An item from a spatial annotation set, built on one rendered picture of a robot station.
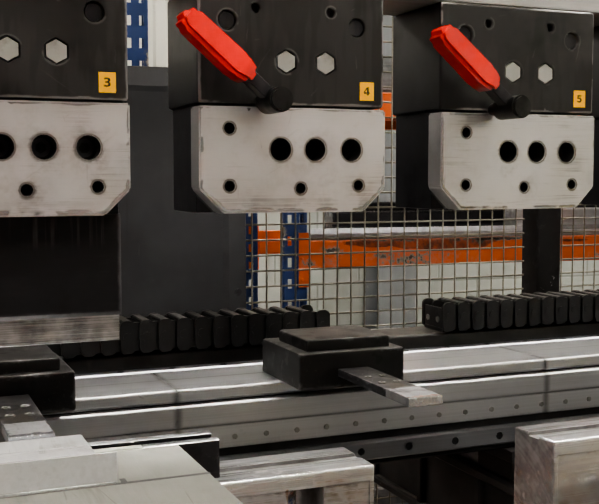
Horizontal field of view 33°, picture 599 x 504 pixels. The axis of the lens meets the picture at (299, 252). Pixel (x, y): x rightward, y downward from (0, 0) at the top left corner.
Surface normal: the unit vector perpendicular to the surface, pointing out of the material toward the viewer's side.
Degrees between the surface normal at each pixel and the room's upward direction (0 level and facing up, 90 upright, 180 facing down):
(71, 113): 90
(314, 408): 90
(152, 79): 90
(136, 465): 0
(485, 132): 90
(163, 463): 0
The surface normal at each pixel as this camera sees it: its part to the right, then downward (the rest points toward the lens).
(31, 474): 0.38, 0.07
